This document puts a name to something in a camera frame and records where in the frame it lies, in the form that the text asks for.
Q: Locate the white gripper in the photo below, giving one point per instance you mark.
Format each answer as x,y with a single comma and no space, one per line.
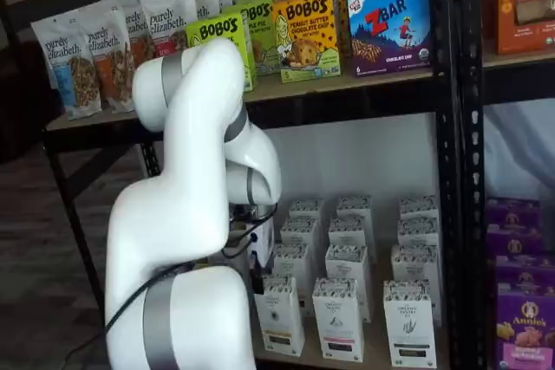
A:
265,240

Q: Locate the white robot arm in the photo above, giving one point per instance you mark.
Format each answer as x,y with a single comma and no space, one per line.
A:
186,149

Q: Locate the white box pink strip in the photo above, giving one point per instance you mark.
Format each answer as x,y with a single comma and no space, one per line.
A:
354,207
351,231
347,261
338,326

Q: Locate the white box black strip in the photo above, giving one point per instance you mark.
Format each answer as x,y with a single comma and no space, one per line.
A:
418,207
414,261
409,331
417,231

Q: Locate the yellow Bobo's peanut butter box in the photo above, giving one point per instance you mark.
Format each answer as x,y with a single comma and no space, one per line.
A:
305,40

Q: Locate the purple Annie's box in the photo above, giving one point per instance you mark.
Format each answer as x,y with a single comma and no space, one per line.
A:
526,331
513,242
524,272
513,214

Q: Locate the blue Z Bar box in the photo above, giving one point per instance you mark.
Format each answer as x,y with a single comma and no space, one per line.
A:
390,32

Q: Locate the orange snack box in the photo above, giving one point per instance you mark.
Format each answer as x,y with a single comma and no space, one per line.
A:
526,1

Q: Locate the granola bag orange label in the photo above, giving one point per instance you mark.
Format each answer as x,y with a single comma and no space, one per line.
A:
139,36
112,66

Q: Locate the granola bag red label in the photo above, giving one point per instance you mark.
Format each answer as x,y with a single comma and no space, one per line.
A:
167,19

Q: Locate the granola bag blue label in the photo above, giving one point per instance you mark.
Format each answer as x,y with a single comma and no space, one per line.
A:
65,66

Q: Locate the dark furniture piece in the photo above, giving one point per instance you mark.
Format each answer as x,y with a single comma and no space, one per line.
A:
26,97

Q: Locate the white tarp teal stripe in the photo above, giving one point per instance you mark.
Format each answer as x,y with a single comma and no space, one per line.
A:
520,149

